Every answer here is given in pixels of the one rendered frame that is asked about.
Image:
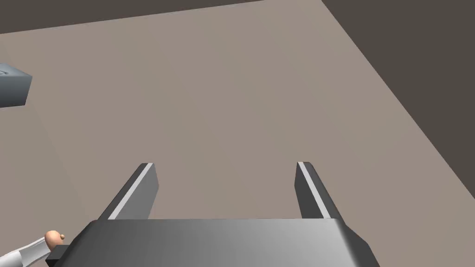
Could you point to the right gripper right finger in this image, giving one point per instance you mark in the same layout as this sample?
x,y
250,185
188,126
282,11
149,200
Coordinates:
x,y
314,193

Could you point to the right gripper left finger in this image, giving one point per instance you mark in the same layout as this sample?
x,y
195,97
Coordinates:
x,y
136,196

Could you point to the white bottle with tan stopper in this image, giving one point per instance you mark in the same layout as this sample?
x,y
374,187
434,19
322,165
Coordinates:
x,y
33,249

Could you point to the grey box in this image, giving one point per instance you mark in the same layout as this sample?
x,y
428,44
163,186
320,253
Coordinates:
x,y
13,87

